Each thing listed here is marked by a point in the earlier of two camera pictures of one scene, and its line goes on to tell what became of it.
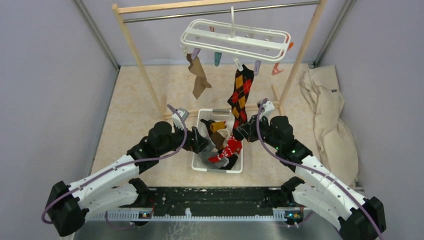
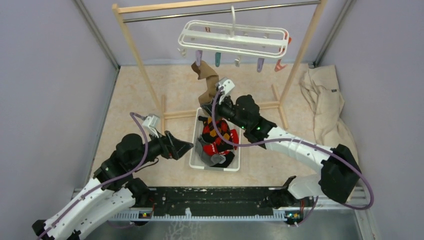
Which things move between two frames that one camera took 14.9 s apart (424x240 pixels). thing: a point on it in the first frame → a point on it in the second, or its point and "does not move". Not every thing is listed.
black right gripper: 248,130 → 218,107
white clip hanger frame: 229,39 does not move
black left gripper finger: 201,141 → 179,145
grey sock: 205,152 does not move
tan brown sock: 200,82 → 204,71
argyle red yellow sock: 244,78 → 210,134
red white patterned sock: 233,146 → 212,149
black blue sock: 232,158 → 229,157
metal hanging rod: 215,12 does not move
